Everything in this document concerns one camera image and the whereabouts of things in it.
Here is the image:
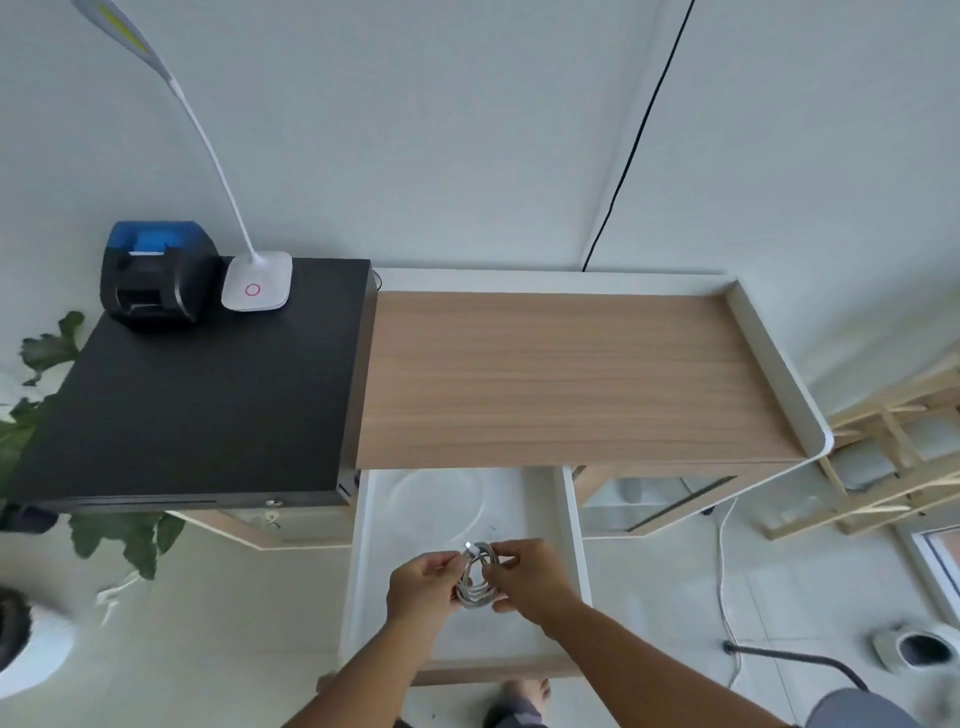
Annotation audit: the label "person's left forearm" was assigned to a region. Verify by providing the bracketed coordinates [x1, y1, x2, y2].
[280, 627, 423, 728]

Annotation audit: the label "white open drawer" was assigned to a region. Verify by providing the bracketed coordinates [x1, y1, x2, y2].
[339, 465, 595, 687]

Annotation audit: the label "wooden desk with white rim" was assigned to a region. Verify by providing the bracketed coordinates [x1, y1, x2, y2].
[165, 268, 836, 553]

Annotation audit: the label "black floor cable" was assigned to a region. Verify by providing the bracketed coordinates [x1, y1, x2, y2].
[722, 639, 871, 693]

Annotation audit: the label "person's right hand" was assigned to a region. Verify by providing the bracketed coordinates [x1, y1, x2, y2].
[480, 538, 584, 630]

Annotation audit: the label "person's right forearm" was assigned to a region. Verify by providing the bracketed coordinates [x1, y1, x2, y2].
[537, 604, 798, 728]

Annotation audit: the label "black cash drawer box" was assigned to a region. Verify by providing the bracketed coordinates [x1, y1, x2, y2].
[7, 257, 373, 516]

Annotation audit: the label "white round pot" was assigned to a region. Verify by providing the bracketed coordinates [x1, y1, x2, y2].
[0, 586, 79, 696]

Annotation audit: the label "black and blue receipt printer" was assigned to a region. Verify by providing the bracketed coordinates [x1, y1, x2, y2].
[100, 220, 220, 327]

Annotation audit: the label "green leafy plant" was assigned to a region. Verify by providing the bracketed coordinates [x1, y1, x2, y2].
[0, 310, 187, 582]

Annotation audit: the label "white floor cable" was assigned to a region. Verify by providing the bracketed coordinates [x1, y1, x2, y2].
[714, 501, 745, 687]

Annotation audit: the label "black wall cable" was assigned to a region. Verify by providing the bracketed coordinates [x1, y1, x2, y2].
[581, 0, 696, 273]

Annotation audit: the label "white slipper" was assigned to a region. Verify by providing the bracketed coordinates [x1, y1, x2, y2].
[872, 621, 960, 675]

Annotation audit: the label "person's left hand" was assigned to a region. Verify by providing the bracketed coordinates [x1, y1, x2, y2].
[385, 551, 471, 640]

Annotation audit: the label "white gooseneck desk lamp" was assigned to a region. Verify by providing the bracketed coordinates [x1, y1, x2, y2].
[72, 0, 294, 313]

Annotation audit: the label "light wooden rack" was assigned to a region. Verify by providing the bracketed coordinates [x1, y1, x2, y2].
[763, 349, 960, 541]

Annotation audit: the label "person's grey trousers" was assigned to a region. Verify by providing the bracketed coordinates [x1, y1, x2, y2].
[805, 687, 940, 728]

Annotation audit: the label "person's foot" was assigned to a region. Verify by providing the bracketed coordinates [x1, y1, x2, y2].
[483, 678, 553, 728]

